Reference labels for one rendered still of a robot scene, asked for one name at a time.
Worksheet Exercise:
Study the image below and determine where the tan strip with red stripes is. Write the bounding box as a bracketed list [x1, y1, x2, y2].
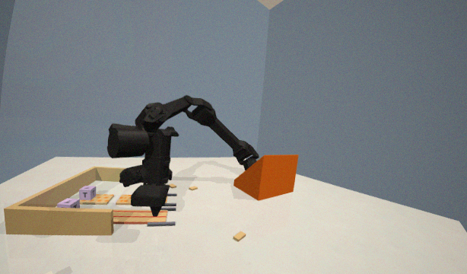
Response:
[113, 209, 168, 225]

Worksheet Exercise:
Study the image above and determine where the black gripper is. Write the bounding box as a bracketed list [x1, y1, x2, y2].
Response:
[131, 155, 173, 217]

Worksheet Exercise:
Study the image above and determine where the tan strip with orange dots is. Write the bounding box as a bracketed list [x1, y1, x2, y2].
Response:
[117, 195, 131, 206]

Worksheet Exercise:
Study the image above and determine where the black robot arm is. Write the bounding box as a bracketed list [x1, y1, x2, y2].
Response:
[107, 95, 259, 187]

